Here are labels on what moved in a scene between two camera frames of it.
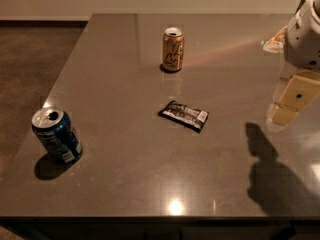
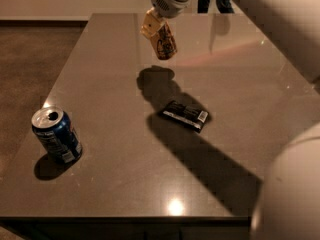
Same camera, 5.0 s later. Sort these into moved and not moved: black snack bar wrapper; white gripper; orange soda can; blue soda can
Moved: white gripper; orange soda can
Not moved: black snack bar wrapper; blue soda can
